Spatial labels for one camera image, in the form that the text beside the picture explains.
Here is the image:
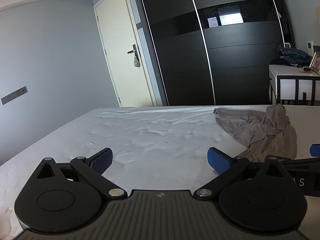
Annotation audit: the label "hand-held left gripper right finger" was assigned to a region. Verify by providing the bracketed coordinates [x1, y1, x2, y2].
[193, 147, 288, 201]

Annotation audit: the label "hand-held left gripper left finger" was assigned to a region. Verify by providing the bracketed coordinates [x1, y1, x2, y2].
[36, 148, 127, 200]

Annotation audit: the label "beige garment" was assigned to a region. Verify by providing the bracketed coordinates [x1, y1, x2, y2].
[213, 104, 298, 163]

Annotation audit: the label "bed with white sheet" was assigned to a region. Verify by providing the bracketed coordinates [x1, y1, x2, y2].
[0, 104, 320, 240]

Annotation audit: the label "white cabinet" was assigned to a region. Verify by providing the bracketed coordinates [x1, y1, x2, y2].
[269, 64, 320, 105]

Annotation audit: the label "dark cloth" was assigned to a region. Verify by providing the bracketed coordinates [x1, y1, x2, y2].
[270, 57, 293, 66]

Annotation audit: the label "blue jeans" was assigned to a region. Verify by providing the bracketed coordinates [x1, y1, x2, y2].
[278, 44, 312, 64]

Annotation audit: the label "black sliding wardrobe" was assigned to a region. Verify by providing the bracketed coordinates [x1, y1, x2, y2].
[136, 0, 295, 107]

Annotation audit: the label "cream door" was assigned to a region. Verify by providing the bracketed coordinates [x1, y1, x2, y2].
[94, 0, 160, 107]

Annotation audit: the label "picture frame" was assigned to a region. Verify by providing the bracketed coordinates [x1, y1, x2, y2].
[309, 51, 320, 75]

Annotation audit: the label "grey wall switch panel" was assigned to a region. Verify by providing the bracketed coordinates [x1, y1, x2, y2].
[1, 79, 28, 105]

